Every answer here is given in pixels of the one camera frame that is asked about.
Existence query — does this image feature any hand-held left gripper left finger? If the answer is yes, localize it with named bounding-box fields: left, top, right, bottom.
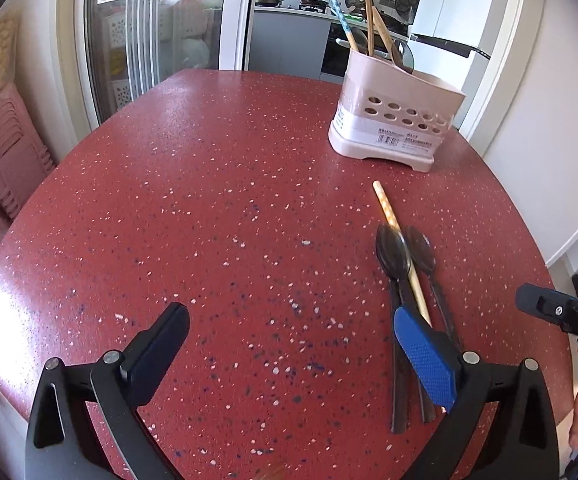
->
left=25, top=302, right=191, bottom=480

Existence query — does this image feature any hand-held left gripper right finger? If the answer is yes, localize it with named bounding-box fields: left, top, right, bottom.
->
left=392, top=305, right=560, bottom=480

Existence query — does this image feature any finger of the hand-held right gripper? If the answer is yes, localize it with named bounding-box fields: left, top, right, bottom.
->
left=515, top=283, right=578, bottom=334

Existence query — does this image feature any yellow patterned wooden chopstick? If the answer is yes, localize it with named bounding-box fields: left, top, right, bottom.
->
left=372, top=180, right=434, bottom=326

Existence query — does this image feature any pink plastic utensil holder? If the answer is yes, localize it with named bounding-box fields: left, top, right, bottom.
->
left=328, top=50, right=467, bottom=173

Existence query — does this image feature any plain wooden chopstick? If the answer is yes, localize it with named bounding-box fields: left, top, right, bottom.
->
left=372, top=7, right=397, bottom=58
left=361, top=0, right=376, bottom=57

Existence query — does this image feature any blue patterned chopstick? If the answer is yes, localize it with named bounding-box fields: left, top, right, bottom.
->
left=323, top=0, right=360, bottom=53

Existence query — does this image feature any stack of pink stools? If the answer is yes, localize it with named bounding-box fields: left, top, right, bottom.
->
left=0, top=85, right=58, bottom=221

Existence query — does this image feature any white perforated basket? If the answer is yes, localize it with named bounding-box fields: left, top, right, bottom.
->
left=103, top=12, right=130, bottom=47
left=111, top=79, right=134, bottom=107

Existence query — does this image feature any spoon in holder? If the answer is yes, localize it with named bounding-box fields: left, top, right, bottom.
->
left=320, top=22, right=370, bottom=79

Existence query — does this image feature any glass sliding door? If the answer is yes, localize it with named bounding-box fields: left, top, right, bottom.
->
left=84, top=0, right=230, bottom=126

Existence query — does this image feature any white refrigerator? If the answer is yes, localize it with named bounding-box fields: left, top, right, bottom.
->
left=409, top=0, right=494, bottom=128

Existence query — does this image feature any grey kitchen counter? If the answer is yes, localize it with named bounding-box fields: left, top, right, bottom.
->
left=246, top=2, right=350, bottom=73

